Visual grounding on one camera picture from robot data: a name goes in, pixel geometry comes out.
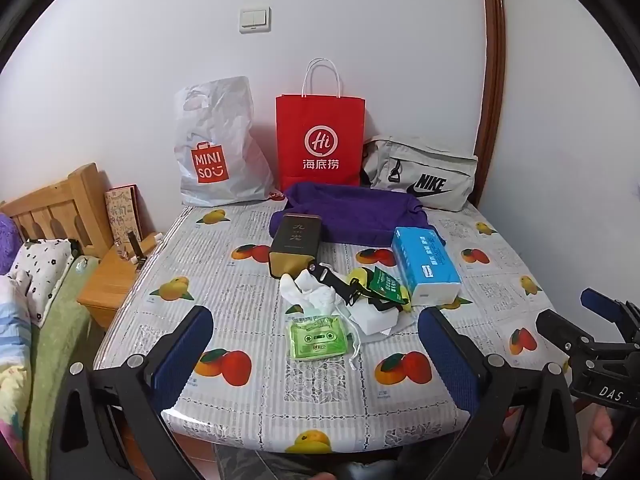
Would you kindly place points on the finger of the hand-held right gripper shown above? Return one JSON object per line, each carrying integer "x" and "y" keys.
{"x": 597, "y": 301}
{"x": 565, "y": 332}

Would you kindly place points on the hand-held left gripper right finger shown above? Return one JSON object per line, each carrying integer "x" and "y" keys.
{"x": 450, "y": 360}

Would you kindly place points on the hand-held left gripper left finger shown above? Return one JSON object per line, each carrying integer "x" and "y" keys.
{"x": 182, "y": 355}

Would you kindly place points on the small green packet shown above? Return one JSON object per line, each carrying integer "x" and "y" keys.
{"x": 387, "y": 285}

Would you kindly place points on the green cassette print pouch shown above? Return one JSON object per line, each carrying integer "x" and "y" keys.
{"x": 315, "y": 340}

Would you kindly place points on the white tissue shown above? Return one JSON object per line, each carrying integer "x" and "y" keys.
{"x": 315, "y": 297}

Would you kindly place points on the person's right hand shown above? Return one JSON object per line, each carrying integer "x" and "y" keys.
{"x": 602, "y": 440}

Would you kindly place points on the blue tissue pack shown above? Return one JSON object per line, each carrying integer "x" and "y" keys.
{"x": 425, "y": 265}

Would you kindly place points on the wooden nightstand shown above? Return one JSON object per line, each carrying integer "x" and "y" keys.
{"x": 105, "y": 285}

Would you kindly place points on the small black stand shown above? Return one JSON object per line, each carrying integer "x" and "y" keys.
{"x": 135, "y": 247}

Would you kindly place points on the green blanket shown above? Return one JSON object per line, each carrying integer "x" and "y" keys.
{"x": 60, "y": 360}

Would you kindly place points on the fruit print tablecloth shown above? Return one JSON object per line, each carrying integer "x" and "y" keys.
{"x": 300, "y": 400}

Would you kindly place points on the patterned book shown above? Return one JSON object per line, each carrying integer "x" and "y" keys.
{"x": 120, "y": 215}

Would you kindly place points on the dark green tin box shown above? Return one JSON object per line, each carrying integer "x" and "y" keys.
{"x": 295, "y": 240}

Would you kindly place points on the white floral pillow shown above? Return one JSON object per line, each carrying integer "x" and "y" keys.
{"x": 40, "y": 270}

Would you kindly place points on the colourful printed quilt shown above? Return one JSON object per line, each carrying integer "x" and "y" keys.
{"x": 12, "y": 360}

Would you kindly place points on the purple towel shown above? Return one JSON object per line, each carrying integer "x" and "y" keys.
{"x": 350, "y": 210}

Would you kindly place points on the wooden bed headboard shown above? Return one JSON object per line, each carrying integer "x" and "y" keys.
{"x": 75, "y": 195}

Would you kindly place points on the grey waist bag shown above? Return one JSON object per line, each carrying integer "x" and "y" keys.
{"x": 440, "y": 165}

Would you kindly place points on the purple plush toy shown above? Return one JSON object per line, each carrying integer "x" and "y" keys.
{"x": 6, "y": 245}

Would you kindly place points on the white plastic shopping bag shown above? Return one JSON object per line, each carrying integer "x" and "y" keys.
{"x": 220, "y": 120}

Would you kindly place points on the red paper bag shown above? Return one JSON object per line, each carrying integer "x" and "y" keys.
{"x": 300, "y": 120}

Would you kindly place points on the wooden door frame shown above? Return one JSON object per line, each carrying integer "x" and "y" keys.
{"x": 492, "y": 60}

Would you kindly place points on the white wall light switch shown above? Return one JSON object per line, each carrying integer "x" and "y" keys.
{"x": 255, "y": 20}

